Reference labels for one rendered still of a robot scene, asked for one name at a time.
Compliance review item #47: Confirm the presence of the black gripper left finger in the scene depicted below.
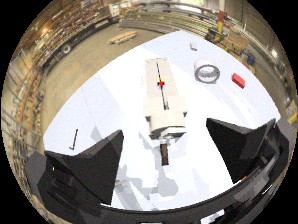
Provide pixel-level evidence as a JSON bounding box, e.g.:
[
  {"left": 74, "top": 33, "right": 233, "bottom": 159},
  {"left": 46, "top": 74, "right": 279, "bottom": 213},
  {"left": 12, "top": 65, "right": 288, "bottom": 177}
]
[{"left": 44, "top": 129, "right": 125, "bottom": 206}]

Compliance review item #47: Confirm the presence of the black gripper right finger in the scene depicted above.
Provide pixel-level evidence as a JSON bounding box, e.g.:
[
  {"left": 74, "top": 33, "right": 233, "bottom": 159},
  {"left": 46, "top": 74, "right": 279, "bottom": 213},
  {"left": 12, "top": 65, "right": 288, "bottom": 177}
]
[{"left": 205, "top": 117, "right": 277, "bottom": 185}]

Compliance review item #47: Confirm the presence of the red flat block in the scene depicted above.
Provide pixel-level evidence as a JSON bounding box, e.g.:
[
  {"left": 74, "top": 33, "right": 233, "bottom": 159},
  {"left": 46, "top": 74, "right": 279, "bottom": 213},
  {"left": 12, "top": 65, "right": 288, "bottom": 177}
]
[{"left": 231, "top": 72, "right": 245, "bottom": 89}]

